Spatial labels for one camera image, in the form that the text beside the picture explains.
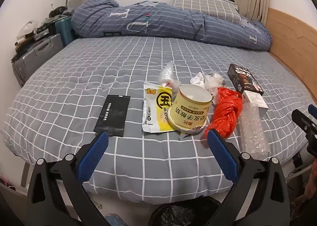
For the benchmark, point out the grey curved bar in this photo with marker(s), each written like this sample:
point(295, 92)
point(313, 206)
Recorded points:
point(297, 172)

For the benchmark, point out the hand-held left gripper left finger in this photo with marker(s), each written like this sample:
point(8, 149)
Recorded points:
point(92, 156)

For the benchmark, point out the black cardboard box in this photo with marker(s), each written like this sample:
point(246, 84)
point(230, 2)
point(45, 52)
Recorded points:
point(239, 75)

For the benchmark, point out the foil cup lid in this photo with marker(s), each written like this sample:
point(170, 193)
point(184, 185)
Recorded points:
point(190, 132)

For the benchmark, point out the pile of dark clutter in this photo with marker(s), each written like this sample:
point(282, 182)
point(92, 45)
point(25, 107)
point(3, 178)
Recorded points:
point(42, 26)

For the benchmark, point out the clear bubble wrap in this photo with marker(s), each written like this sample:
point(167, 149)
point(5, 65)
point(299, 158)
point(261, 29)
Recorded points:
point(252, 134)

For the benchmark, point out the black power adapter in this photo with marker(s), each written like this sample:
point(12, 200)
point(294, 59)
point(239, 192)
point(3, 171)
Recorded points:
point(297, 160)

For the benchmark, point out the black foil packet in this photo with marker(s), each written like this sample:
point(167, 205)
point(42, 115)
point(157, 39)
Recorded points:
point(112, 114)

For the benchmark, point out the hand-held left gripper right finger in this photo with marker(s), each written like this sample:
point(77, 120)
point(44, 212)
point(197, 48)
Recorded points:
point(223, 156)

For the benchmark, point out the small white box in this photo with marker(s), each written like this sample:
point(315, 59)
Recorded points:
point(252, 99)

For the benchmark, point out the grey checked pillow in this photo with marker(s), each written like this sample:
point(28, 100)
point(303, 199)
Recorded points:
point(205, 5)

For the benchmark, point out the grey suitcase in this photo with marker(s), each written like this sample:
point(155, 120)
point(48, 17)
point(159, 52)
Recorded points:
point(37, 60)

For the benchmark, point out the clear plastic bag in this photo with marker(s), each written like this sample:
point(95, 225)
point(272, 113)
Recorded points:
point(167, 72)

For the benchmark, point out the crumpled white tissue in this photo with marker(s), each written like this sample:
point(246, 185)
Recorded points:
point(198, 80)

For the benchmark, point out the blue striped quilt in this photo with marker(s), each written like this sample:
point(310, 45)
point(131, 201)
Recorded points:
point(161, 20)

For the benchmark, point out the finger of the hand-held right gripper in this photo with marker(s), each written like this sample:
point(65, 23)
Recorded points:
point(313, 110)
point(303, 122)

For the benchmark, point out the yellow yogurt cup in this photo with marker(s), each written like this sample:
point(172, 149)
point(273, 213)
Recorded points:
point(188, 112)

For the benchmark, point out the red plastic bag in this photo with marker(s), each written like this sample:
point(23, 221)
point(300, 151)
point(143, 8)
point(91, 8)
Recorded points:
point(225, 112)

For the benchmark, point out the bin with black liner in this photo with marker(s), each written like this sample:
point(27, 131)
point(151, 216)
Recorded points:
point(178, 213)

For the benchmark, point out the blue slipper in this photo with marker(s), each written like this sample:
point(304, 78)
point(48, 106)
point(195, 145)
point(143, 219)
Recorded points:
point(114, 219)

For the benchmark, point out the yellow white snack packet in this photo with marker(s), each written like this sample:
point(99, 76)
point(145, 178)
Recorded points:
point(153, 107)

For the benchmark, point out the grey checked bed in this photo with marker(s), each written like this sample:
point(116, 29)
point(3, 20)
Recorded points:
point(74, 80)
point(292, 37)

